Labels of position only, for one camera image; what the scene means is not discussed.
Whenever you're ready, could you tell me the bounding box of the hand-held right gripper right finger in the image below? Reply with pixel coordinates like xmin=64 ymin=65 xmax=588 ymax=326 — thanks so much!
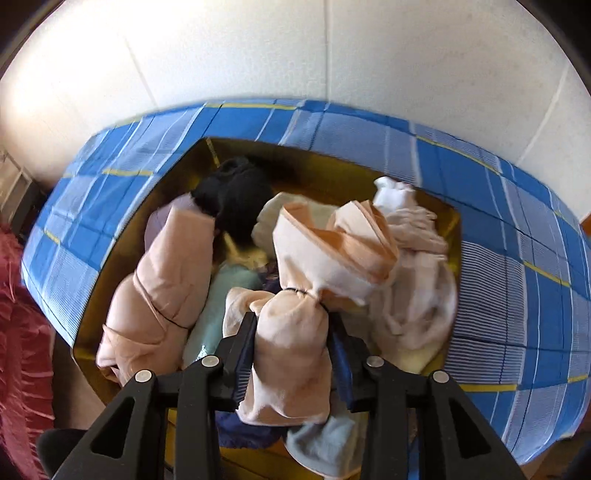
xmin=325 ymin=314 xmax=527 ymax=480

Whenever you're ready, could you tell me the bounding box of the black fuzzy sock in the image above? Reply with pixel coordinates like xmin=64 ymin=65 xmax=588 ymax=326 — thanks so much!
xmin=191 ymin=156 xmax=279 ymax=251

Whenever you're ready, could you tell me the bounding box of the pale yellow cloth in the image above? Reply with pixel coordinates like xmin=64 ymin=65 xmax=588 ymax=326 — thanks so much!
xmin=396 ymin=344 xmax=445 ymax=376

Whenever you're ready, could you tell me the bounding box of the blue plaid cloth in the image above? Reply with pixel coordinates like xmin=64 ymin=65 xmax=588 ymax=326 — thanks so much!
xmin=21 ymin=98 xmax=591 ymax=469

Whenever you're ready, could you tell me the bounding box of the cream cloth bundle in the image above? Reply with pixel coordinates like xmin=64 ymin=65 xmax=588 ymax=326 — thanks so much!
xmin=223 ymin=198 xmax=401 ymax=428

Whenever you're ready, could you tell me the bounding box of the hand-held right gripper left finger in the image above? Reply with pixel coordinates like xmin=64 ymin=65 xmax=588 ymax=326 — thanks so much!
xmin=53 ymin=312 xmax=258 ymax=480

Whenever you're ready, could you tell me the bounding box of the pink and white cloth bundle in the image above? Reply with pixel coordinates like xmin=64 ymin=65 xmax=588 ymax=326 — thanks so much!
xmin=355 ymin=176 xmax=459 ymax=365

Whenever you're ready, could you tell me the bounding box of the mint green cloth pack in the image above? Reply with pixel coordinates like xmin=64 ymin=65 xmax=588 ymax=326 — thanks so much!
xmin=184 ymin=262 xmax=265 ymax=370

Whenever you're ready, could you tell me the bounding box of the pale grey cloth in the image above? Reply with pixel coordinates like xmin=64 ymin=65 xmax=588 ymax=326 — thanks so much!
xmin=252 ymin=191 xmax=340 ymax=259

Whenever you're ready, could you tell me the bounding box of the peach cloth bundle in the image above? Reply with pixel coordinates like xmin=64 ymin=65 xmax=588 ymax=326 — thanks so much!
xmin=96 ymin=194 xmax=219 ymax=385

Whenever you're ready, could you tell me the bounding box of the dark stand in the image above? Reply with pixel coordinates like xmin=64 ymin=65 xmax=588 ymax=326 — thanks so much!
xmin=0 ymin=148 xmax=38 ymax=234

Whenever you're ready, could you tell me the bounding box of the gold metal tin box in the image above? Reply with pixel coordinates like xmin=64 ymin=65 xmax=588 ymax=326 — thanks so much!
xmin=71 ymin=136 xmax=462 ymax=480

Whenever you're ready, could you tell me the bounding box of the light blue cloth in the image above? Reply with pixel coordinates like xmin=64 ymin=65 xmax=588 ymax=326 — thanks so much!
xmin=285 ymin=406 xmax=372 ymax=479

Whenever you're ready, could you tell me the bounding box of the red ruffled blanket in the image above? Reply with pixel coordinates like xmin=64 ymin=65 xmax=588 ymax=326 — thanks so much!
xmin=0 ymin=220 xmax=63 ymax=480

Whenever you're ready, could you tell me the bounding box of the navy blue sock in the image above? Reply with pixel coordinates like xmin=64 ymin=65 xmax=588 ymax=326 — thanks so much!
xmin=216 ymin=408 xmax=288 ymax=449

